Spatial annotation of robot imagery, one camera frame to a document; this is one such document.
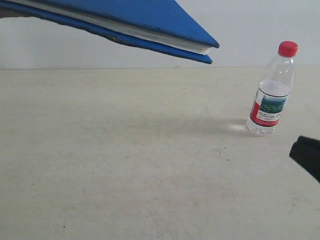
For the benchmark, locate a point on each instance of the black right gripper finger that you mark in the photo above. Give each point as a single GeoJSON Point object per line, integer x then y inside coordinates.
{"type": "Point", "coordinates": [306, 153]}

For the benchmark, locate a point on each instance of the blue hardcover folder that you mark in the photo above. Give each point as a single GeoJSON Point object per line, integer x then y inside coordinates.
{"type": "Point", "coordinates": [161, 26]}

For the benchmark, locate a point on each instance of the clear plastic water bottle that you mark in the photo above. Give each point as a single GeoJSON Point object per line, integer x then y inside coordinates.
{"type": "Point", "coordinates": [273, 90]}

